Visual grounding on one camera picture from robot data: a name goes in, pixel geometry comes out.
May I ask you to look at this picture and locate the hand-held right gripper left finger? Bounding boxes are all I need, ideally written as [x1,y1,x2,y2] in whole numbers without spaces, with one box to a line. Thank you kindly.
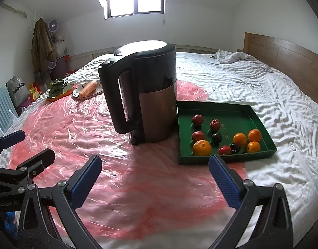
[17,155,102,249]

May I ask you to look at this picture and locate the red and yellow boxes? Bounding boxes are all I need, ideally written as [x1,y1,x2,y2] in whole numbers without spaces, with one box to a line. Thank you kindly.
[27,82,43,101]

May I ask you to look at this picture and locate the grey printed bag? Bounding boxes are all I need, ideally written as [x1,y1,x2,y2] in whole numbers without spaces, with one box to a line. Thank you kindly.
[6,75,30,107]

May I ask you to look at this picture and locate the large orange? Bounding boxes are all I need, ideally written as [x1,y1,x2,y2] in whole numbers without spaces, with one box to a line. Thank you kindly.
[192,140,212,156]

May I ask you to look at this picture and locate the green rectangular tray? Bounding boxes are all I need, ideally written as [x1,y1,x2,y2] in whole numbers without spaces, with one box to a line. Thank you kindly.
[177,101,278,165]

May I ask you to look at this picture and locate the wooden headboard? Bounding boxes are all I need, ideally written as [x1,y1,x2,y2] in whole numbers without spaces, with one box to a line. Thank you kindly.
[243,32,318,101]

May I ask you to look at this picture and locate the beige wall pipe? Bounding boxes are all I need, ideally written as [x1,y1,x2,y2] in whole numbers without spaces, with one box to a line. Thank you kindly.
[2,4,28,18]

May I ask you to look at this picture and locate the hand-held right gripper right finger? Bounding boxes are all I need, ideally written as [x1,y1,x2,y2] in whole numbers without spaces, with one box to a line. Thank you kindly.
[208,154,294,249]

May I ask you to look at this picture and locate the black and bronze electric kettle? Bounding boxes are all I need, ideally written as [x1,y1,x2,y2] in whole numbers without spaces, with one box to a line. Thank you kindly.
[98,40,178,146]

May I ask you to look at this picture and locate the person's left hand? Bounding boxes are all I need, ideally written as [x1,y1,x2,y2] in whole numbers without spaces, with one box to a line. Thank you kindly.
[4,211,18,239]

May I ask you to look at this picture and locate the clear plastic bags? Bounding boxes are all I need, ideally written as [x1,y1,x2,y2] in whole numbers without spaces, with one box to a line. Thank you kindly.
[55,30,68,55]

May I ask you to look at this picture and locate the light blue slatted plastic stool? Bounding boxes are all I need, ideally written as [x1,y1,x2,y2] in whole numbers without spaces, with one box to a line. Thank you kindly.
[0,87,19,135]

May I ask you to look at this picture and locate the green leafy vegetable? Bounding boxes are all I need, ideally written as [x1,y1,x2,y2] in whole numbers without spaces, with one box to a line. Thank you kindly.
[49,80,68,98]

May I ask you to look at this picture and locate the carrot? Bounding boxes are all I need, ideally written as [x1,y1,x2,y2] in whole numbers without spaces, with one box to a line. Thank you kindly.
[79,81,98,98]

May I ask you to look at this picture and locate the small orange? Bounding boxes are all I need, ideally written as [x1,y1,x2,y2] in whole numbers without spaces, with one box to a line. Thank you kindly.
[246,141,261,153]
[233,132,247,146]
[248,129,262,143]

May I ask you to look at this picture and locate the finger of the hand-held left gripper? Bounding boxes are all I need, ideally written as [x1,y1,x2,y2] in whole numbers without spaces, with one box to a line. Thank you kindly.
[0,149,56,195]
[0,130,26,151]

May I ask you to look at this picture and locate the pink plastic sheet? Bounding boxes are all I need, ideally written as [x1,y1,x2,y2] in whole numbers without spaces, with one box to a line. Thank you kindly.
[7,80,249,242]

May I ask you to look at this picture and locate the brown hanging coat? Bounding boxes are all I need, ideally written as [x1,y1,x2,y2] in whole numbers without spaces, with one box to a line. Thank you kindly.
[31,18,57,86]

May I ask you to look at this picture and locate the white patterned plate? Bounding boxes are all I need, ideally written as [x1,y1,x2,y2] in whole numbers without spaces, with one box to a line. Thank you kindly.
[72,81,104,100]

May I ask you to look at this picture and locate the crumpled white cloth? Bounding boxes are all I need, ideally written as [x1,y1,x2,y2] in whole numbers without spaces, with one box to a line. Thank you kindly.
[209,49,256,64]

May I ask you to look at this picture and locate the dark purple cabinet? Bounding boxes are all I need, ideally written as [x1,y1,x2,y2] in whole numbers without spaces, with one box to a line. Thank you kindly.
[54,55,71,79]

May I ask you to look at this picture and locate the orange plate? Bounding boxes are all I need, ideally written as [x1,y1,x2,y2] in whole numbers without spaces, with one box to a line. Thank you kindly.
[49,85,74,102]

